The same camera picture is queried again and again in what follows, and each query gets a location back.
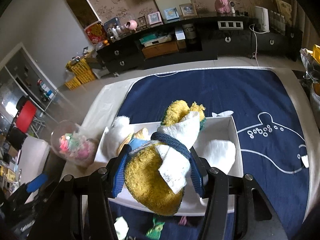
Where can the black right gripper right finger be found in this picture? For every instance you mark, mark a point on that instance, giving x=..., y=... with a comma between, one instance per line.
x=236, y=205

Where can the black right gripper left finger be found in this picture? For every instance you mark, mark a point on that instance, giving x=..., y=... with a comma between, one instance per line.
x=63, y=214

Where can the white fluffy sock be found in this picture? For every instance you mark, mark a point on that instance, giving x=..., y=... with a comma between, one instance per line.
x=220, y=154

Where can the green knitted headband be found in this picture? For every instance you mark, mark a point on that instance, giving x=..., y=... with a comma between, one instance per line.
x=154, y=233

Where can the white plush bear denim overalls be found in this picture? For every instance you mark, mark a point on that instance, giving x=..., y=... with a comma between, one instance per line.
x=119, y=134

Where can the glass dome with pink rose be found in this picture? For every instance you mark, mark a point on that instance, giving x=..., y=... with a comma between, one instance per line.
x=72, y=143

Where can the navy blue printed cloth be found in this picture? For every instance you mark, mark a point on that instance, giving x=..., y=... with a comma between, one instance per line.
x=272, y=142

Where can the red chair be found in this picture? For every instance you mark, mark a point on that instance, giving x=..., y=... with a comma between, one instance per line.
x=26, y=116

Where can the yellow plastic crates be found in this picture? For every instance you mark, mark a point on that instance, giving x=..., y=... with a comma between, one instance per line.
x=81, y=74

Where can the wooden storage box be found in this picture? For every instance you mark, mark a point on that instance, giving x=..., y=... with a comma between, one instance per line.
x=160, y=49

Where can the black tv cabinet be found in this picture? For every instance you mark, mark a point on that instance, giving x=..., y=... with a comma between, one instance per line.
x=202, y=38

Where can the red festive box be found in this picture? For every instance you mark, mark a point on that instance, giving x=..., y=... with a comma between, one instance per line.
x=95, y=32

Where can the pink round speaker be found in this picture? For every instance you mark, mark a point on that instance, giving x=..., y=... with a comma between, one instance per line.
x=131, y=25

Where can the white air purifier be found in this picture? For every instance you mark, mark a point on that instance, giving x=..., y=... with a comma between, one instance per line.
x=261, y=14

